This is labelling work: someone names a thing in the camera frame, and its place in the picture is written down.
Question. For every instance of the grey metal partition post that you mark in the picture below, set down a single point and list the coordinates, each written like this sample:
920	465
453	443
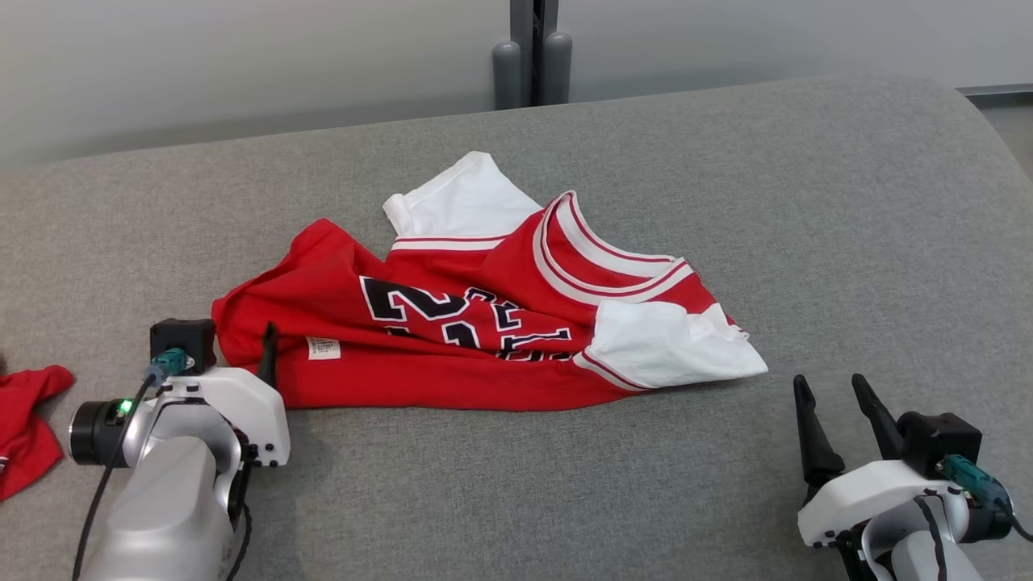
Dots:
534	48

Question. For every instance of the red shorts white trim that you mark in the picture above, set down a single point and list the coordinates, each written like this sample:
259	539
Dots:
24	428

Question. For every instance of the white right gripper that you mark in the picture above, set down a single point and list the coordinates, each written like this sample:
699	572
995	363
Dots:
855	500

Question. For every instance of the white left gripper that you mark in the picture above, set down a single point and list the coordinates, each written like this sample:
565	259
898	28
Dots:
242	403

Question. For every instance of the grey cylinder post cap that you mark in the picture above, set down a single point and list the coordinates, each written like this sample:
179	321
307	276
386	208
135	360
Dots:
507	77
557	68

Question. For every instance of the grey fabric sofa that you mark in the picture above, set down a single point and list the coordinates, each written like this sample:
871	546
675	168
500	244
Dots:
807	242

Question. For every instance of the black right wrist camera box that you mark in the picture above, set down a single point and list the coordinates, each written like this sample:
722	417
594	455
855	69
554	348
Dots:
940	440

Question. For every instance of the red white basketball jersey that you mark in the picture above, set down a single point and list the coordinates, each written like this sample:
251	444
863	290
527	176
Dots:
452	323

